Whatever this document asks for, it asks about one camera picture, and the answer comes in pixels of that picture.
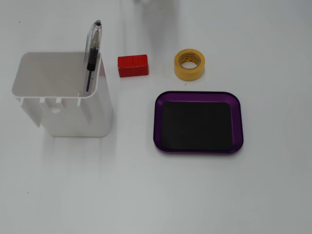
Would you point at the clear black ballpoint pen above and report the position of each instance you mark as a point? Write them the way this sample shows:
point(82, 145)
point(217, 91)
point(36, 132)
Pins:
point(92, 52)

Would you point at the white plastic container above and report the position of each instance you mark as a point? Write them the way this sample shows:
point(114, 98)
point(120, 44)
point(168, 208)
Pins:
point(73, 117)

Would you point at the yellow masking tape roll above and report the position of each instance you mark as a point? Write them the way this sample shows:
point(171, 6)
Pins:
point(189, 74)

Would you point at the black tray mat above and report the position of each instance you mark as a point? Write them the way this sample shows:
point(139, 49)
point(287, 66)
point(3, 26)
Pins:
point(197, 125)

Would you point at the purple metal tray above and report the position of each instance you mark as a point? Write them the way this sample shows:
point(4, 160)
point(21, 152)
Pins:
point(200, 96)

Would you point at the red ribbed block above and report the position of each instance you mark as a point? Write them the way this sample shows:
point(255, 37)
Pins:
point(132, 65)

